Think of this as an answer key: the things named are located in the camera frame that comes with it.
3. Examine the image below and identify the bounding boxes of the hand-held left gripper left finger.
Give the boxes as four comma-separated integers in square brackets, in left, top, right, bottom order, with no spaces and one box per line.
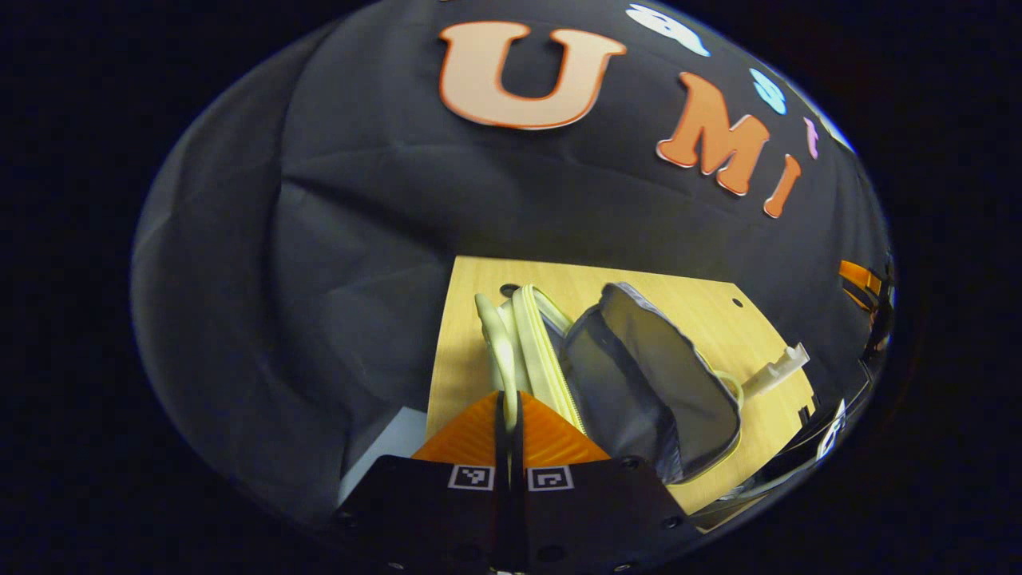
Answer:
[331,391,512,572]

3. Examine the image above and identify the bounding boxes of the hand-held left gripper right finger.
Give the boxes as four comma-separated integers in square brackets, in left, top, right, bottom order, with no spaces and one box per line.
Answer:
[511,391,691,572]

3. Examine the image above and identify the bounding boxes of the white pump bottle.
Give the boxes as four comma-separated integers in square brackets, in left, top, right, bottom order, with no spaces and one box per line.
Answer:
[741,342,811,400]

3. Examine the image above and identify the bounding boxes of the cream small suitcase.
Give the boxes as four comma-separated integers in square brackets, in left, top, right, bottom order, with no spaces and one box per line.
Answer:
[473,281,745,486]

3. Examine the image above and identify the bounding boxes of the black backdrop cloth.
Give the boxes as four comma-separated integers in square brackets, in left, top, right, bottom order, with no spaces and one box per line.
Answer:
[132,0,893,528]

